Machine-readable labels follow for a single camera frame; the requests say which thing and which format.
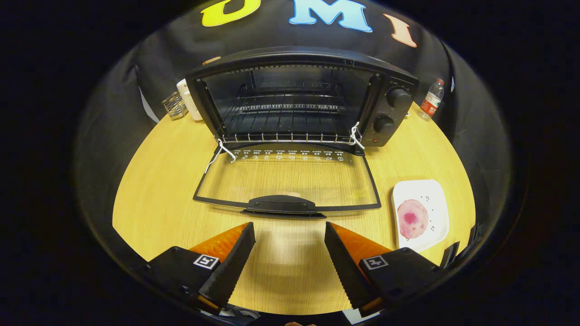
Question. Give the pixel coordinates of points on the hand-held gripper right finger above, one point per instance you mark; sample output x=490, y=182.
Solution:
x=346, y=271

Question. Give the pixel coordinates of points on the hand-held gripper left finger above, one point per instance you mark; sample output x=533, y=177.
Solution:
x=231, y=271

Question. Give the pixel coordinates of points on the pink round ham slice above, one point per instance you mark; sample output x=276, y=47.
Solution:
x=412, y=219

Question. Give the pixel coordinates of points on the white square plate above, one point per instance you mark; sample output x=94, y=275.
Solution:
x=432, y=199

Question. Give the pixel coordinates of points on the black toaster oven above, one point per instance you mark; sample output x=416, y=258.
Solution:
x=290, y=54

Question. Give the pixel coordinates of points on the plastic water bottle red label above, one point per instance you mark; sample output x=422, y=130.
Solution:
x=430, y=102

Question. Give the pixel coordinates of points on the black table edge bracket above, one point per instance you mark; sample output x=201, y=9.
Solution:
x=450, y=254
x=473, y=234

